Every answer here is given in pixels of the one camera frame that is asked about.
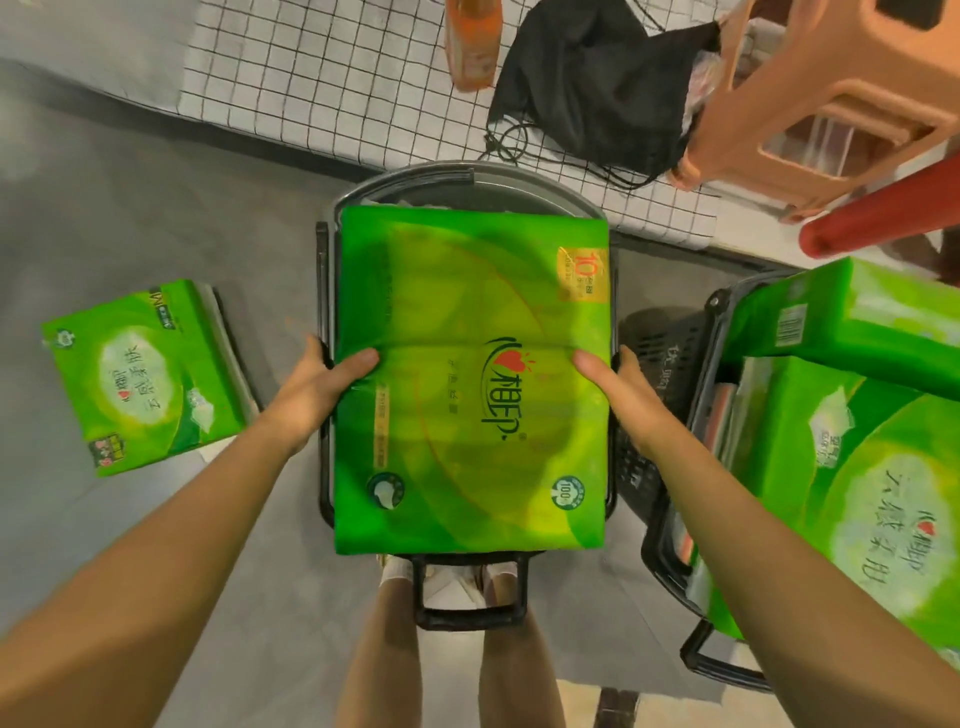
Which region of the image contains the person's left hand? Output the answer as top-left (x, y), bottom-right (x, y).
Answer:
top-left (264, 335), bottom-right (381, 456)

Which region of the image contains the large green tissue pack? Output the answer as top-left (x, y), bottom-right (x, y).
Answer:
top-left (333, 205), bottom-right (612, 556)

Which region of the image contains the person's right leg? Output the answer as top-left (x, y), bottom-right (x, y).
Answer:
top-left (478, 571), bottom-right (567, 728)

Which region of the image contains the small green tissue pack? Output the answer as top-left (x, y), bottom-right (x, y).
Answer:
top-left (40, 279), bottom-right (260, 478)

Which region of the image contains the black cable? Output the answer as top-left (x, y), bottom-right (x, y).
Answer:
top-left (480, 120), bottom-right (661, 192)

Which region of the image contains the orange plastic stool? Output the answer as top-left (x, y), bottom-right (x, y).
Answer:
top-left (666, 0), bottom-right (960, 225)

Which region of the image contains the white grid-patterned mat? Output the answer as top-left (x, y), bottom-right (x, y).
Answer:
top-left (177, 0), bottom-right (720, 250)

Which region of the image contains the person's left leg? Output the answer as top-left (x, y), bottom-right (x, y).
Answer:
top-left (333, 579), bottom-right (423, 728)

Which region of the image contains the person's right forearm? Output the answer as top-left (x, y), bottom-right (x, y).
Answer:
top-left (654, 414), bottom-right (960, 728)

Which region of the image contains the orange drink bottle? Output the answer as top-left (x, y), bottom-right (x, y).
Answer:
top-left (444, 0), bottom-right (504, 93)

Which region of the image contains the person's leg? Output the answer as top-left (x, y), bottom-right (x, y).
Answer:
top-left (478, 571), bottom-right (567, 728)
top-left (333, 579), bottom-right (423, 728)

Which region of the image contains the red cylindrical pole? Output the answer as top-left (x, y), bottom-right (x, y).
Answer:
top-left (798, 171), bottom-right (960, 261)

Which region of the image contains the person's left forearm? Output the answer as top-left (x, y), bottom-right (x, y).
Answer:
top-left (0, 412), bottom-right (294, 728)

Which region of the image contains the black drawstring bag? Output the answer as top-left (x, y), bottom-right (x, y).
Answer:
top-left (487, 0), bottom-right (723, 178)

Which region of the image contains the black shopping basket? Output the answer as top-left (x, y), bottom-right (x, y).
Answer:
top-left (315, 160), bottom-right (621, 633)
top-left (616, 270), bottom-right (796, 694)

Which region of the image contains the person's left shoe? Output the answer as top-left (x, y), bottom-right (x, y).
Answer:
top-left (376, 553), bottom-right (415, 589)

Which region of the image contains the person's right hand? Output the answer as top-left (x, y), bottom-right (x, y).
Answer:
top-left (572, 345), bottom-right (685, 456)

